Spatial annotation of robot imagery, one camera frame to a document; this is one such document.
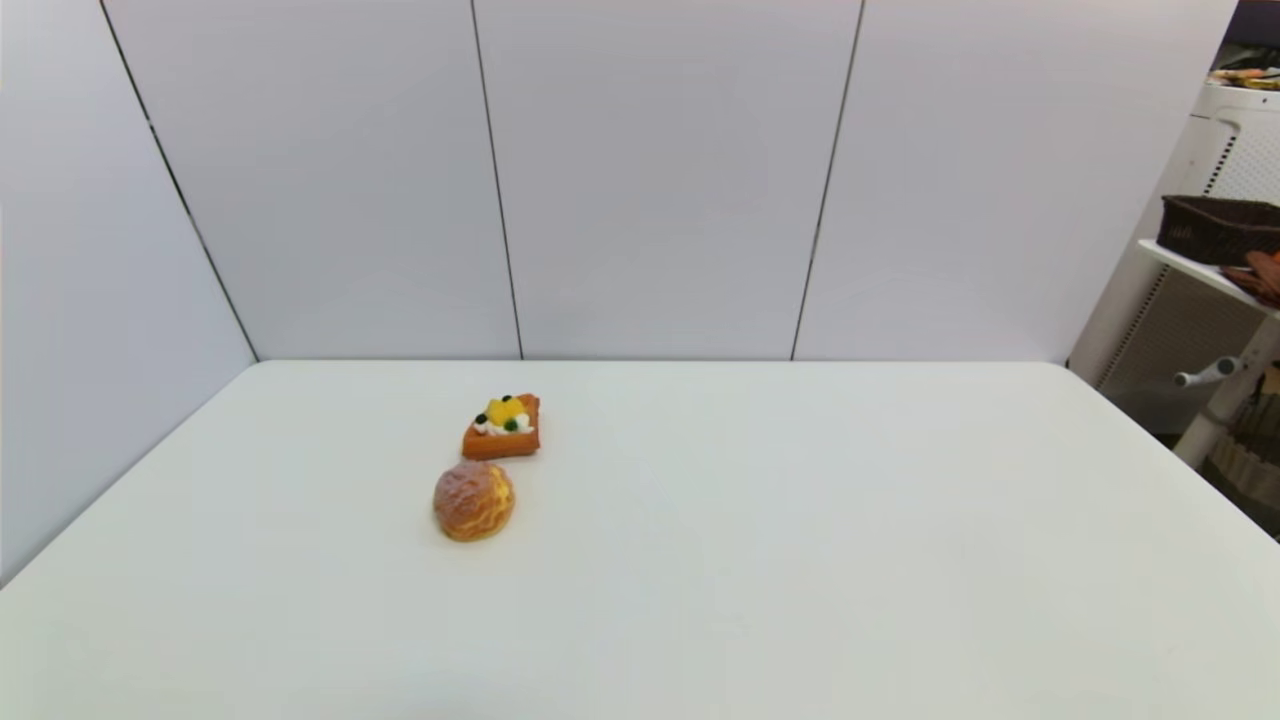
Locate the triangle bread with fruit topping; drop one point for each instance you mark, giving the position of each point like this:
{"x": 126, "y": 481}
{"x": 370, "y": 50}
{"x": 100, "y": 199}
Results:
{"x": 503, "y": 430}

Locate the round brown cream puff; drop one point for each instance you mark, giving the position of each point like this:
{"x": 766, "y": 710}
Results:
{"x": 473, "y": 500}

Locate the white shelf cart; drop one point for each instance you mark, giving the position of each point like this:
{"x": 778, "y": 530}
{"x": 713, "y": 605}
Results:
{"x": 1190, "y": 170}

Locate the dark brown wicker basket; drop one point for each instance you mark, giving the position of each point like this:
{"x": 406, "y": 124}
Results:
{"x": 1215, "y": 230}

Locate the tan woven basket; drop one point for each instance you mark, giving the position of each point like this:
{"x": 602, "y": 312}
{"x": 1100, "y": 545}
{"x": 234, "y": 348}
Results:
{"x": 1250, "y": 450}

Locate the colourful items on purifier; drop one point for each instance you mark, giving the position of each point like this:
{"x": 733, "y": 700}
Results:
{"x": 1245, "y": 77}

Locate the white side table frame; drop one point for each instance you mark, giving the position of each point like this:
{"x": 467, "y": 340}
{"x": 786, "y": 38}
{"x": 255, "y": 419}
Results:
{"x": 1190, "y": 268}

